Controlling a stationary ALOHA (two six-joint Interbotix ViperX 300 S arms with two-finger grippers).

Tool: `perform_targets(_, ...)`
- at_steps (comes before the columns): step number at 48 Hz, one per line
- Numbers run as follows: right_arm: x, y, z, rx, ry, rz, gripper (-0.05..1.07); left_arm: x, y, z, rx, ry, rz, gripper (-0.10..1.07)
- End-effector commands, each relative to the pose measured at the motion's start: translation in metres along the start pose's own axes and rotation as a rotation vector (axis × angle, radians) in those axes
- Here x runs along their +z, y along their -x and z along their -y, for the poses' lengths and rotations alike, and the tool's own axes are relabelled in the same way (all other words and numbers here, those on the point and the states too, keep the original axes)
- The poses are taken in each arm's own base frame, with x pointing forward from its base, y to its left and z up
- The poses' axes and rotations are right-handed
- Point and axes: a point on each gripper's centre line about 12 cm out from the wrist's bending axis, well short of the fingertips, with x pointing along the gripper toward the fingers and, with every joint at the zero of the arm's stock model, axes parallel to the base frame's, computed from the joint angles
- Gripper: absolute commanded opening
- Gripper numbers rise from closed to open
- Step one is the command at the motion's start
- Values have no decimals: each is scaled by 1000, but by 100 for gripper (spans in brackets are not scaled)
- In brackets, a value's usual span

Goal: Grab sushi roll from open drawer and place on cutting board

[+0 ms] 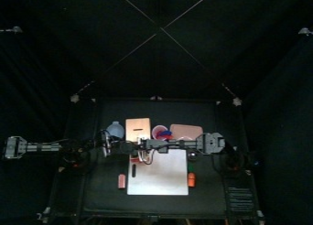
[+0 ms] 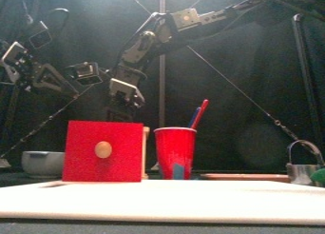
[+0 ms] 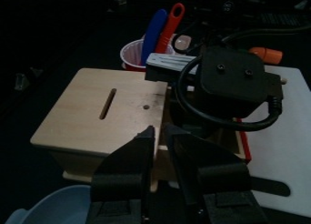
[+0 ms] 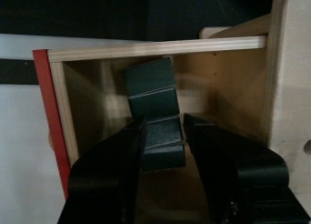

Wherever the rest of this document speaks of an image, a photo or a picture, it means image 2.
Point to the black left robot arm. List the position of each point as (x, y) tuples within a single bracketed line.
[(15, 58)]

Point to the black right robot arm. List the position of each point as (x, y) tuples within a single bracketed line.
[(220, 15)]

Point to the red plastic cup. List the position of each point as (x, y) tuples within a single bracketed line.
[(170, 152)]

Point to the blue plastic utensil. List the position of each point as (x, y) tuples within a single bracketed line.
[(194, 117)]

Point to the red and blue pens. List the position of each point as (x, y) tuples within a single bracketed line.
[(202, 112)]

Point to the pale blue bowl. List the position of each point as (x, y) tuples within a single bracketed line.
[(42, 163)]

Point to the vertical frame pole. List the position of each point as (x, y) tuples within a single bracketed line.
[(162, 95)]

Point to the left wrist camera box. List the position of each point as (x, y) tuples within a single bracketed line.
[(39, 36)]

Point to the black metal frame post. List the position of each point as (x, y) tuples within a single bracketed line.
[(306, 69)]

